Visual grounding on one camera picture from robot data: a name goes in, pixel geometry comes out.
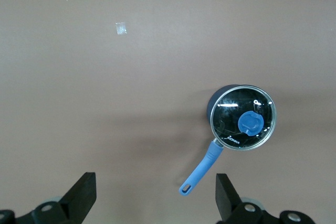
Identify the small clear tape patch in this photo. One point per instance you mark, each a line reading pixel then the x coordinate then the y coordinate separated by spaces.
pixel 121 28

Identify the brown table cover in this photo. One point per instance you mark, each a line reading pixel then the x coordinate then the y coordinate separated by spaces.
pixel 78 77

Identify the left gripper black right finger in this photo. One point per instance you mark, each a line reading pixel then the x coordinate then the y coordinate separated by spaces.
pixel 228 200

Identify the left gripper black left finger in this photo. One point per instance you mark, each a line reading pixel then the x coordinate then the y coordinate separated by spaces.
pixel 78 197

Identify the glass lid with blue knob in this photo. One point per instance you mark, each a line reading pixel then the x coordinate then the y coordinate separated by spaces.
pixel 228 119

